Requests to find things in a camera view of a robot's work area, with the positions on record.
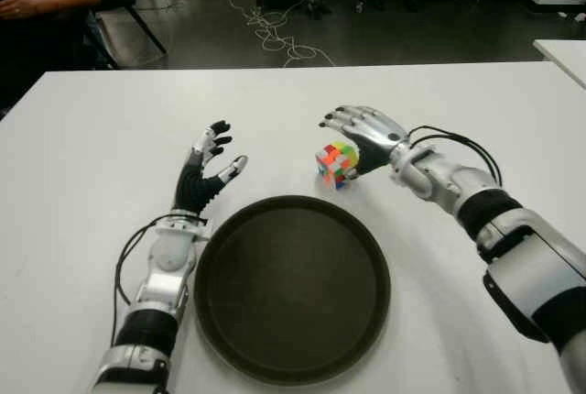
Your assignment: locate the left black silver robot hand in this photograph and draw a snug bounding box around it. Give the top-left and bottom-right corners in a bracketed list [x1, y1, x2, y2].
[175, 119, 250, 219]

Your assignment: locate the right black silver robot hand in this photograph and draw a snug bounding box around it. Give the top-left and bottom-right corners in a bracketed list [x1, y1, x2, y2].
[318, 104, 410, 182]

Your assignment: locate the multicolour Rubik's cube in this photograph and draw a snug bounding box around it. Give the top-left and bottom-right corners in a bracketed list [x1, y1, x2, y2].
[314, 139, 361, 192]

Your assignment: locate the round dark brown plate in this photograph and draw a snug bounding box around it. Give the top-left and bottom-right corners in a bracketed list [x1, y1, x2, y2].
[193, 194, 393, 387]

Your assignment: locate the black chair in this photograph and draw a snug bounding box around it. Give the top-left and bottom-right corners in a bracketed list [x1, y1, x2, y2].
[86, 0, 168, 70]

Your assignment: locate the white side table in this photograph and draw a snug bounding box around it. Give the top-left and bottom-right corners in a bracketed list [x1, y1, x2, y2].
[532, 38, 586, 92]

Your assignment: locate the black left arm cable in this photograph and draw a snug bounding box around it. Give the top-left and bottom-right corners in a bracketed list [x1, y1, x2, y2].
[111, 214, 205, 345]

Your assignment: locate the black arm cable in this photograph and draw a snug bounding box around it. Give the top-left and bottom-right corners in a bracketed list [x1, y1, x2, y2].
[407, 124, 504, 188]
[111, 214, 205, 345]

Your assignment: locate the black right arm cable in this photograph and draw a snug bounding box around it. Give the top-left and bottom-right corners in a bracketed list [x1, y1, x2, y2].
[407, 124, 504, 188]

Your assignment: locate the white tangled floor cable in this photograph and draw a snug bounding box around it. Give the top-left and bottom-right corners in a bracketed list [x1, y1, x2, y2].
[226, 0, 336, 69]

